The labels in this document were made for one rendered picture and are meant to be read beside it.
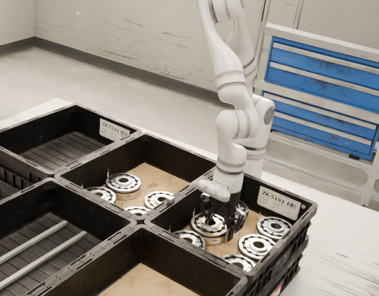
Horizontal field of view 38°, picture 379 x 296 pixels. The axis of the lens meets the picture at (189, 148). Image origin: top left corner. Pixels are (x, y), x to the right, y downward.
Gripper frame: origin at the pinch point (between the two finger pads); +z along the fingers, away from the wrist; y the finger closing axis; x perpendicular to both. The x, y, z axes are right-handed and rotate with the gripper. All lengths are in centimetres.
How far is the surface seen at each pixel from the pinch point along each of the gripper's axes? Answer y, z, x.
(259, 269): -19.8, -7.7, 14.4
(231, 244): -4.1, 2.3, -0.5
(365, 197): 13, 76, -188
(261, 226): -7.2, -0.6, -9.6
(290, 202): -9.8, -5.5, -19.3
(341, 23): 82, 0, -265
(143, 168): 38.0, 2.3, -12.6
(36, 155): 65, 2, 7
